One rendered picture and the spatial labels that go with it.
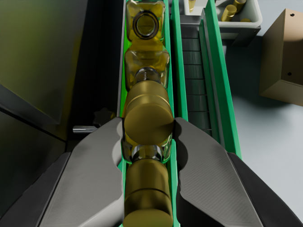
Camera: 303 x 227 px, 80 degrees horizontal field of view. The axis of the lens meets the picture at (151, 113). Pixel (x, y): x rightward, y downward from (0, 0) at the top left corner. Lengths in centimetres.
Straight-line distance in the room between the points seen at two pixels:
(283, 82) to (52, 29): 52
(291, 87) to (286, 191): 26
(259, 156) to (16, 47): 54
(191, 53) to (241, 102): 22
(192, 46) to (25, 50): 35
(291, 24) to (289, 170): 40
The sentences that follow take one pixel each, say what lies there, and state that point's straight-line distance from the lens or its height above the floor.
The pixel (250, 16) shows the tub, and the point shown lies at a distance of 71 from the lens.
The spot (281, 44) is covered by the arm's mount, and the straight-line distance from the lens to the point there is 63.
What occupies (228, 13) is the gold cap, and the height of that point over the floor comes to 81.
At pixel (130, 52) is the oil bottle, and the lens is 22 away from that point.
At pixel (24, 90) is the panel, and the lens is 22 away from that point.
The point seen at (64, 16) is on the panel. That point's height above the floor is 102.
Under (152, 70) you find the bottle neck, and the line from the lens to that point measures 20.
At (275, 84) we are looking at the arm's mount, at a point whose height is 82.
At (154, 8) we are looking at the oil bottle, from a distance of 27.
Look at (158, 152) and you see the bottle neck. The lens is 17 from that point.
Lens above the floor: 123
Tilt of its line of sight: 69 degrees down
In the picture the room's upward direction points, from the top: 6 degrees clockwise
